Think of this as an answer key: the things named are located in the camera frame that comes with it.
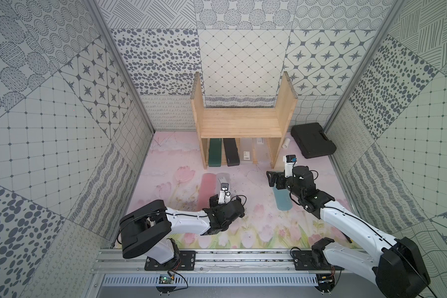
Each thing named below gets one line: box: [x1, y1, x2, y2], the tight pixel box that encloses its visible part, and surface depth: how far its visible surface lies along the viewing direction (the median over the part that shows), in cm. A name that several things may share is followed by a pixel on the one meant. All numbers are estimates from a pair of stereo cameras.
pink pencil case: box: [198, 173, 217, 212], surface depth 98 cm
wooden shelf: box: [190, 71, 298, 170], surface depth 88 cm
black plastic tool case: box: [290, 122, 338, 159], surface depth 113 cm
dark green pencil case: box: [208, 138, 223, 168], surface depth 103 cm
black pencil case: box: [222, 137, 240, 167], surface depth 103 cm
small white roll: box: [281, 137, 291, 149], surface depth 112 cm
